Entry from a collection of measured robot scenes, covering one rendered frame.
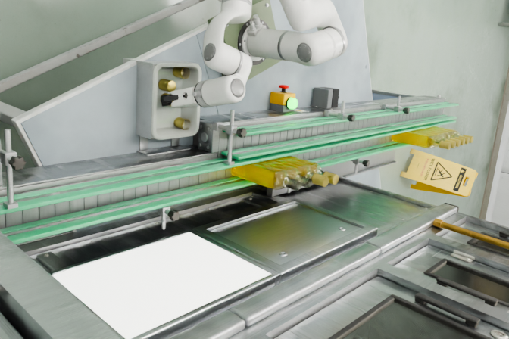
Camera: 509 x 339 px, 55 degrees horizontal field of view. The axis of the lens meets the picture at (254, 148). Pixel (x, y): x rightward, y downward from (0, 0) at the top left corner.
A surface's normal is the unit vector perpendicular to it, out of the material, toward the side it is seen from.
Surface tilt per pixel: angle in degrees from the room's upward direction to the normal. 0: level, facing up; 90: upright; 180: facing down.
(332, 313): 90
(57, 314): 90
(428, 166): 76
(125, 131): 0
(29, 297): 90
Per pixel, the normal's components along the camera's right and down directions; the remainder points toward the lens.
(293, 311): 0.07, -0.97
